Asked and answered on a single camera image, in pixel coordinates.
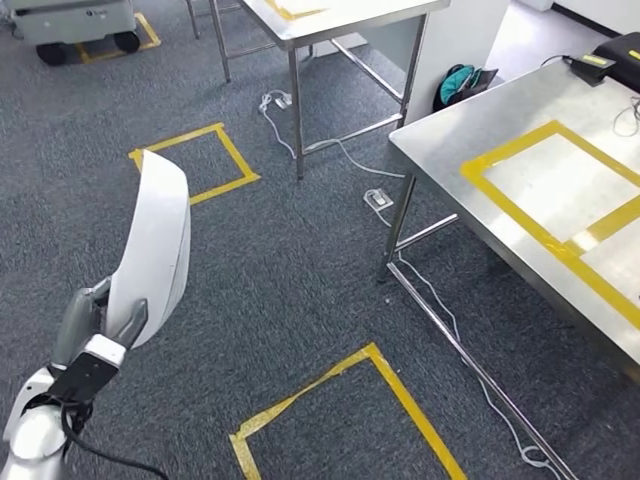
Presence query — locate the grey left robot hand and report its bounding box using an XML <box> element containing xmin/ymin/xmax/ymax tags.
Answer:
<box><xmin>50</xmin><ymin>275</ymin><xmax>150</xmax><ymax>371</ymax></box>

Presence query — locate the white curved plastic part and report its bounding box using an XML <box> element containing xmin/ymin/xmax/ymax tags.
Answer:
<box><xmin>105</xmin><ymin>148</ymin><xmax>192</xmax><ymax>350</ymax></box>

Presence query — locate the stainless steel workbench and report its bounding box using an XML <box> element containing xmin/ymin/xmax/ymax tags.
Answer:
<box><xmin>377</xmin><ymin>59</ymin><xmax>640</xmax><ymax>480</ymax></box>

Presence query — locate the grey wheeled mobile base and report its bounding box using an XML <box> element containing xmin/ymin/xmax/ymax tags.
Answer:
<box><xmin>8</xmin><ymin>0</ymin><xmax>142</xmax><ymax>68</ymax></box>

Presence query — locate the steel table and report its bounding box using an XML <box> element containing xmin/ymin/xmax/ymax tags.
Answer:
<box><xmin>185</xmin><ymin>0</ymin><xmax>451</xmax><ymax>181</ymax></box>

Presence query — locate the teal and black bag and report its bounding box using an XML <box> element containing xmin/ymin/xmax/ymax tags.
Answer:
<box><xmin>432</xmin><ymin>64</ymin><xmax>500</xmax><ymax>113</ymax></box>

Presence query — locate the white side panel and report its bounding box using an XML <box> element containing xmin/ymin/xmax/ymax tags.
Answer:
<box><xmin>349</xmin><ymin>0</ymin><xmax>511</xmax><ymax>127</ymax></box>

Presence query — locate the yellow tape outline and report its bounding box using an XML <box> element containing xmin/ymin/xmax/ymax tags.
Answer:
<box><xmin>460</xmin><ymin>119</ymin><xmax>640</xmax><ymax>333</ymax></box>

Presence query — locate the black power adapter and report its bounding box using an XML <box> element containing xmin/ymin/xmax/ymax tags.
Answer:
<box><xmin>540</xmin><ymin>52</ymin><xmax>617</xmax><ymax>87</ymax></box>

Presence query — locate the black case yellow label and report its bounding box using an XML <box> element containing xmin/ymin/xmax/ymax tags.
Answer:
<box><xmin>592</xmin><ymin>31</ymin><xmax>640</xmax><ymax>94</ymax></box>

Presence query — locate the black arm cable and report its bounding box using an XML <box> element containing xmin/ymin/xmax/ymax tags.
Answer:
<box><xmin>60</xmin><ymin>404</ymin><xmax>171</xmax><ymax>480</ymax></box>

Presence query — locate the white floor cable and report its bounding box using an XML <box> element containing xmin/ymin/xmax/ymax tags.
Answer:
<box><xmin>372</xmin><ymin>205</ymin><xmax>564</xmax><ymax>473</ymax></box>
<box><xmin>258</xmin><ymin>89</ymin><xmax>406</xmax><ymax>180</ymax></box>

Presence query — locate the thin black looped cable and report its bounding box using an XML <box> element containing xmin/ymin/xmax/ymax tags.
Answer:
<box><xmin>613</xmin><ymin>94</ymin><xmax>640</xmax><ymax>138</ymax></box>

